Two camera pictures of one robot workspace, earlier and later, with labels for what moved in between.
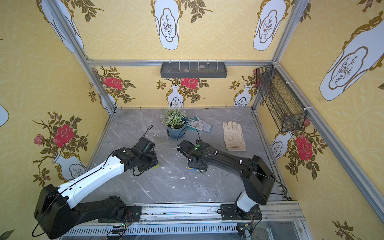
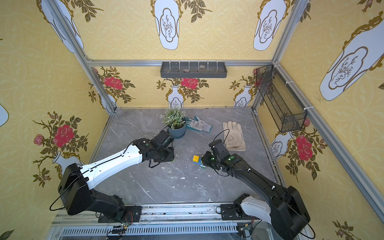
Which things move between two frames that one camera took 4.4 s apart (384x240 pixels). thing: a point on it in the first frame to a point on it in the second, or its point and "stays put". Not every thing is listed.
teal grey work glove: [197, 124] stays put
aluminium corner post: [97, 84] stays put
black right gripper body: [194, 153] to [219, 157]
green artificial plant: [174, 117] stays put
